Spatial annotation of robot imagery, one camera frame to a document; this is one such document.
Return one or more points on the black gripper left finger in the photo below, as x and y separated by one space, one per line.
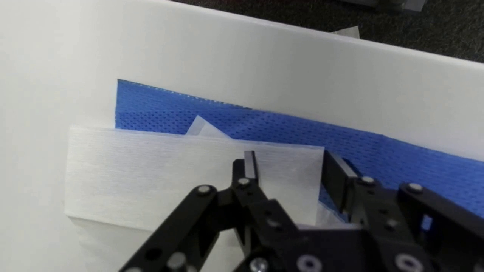
202 221

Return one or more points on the blue perforated cloth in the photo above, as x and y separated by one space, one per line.
303 130

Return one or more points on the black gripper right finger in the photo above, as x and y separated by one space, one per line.
403 216

